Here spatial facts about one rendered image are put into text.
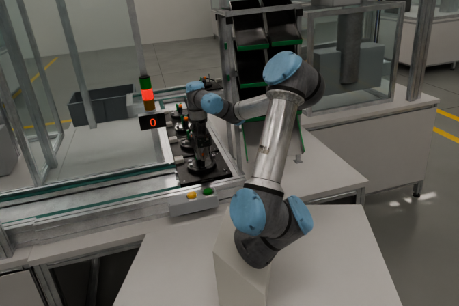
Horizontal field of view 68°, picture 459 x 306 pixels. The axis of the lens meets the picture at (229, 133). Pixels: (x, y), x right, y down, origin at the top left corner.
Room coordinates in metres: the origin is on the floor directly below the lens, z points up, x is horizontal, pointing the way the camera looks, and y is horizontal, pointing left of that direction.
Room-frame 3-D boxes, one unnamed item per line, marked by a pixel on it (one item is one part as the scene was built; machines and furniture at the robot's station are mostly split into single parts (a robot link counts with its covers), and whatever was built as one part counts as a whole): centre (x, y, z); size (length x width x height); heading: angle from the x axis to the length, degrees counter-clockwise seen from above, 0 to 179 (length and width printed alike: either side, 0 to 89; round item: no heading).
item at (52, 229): (1.24, 0.38, 0.91); 0.89 x 0.06 x 0.11; 103
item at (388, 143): (2.54, -0.94, 0.43); 1.11 x 0.68 x 0.86; 103
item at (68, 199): (1.41, 0.44, 0.91); 0.84 x 0.28 x 0.10; 103
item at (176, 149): (1.70, 0.21, 1.01); 0.24 x 0.24 x 0.13; 13
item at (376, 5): (2.51, -0.84, 1.21); 0.69 x 0.46 x 0.69; 103
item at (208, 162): (1.45, 0.15, 0.98); 0.14 x 0.14 x 0.02
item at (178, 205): (1.22, 0.18, 0.93); 0.21 x 0.07 x 0.06; 103
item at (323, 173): (1.88, 0.25, 0.85); 1.50 x 1.41 x 0.03; 103
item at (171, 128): (1.94, 0.26, 1.01); 0.24 x 0.24 x 0.13; 13
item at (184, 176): (1.45, 0.15, 0.96); 0.24 x 0.24 x 0.02; 13
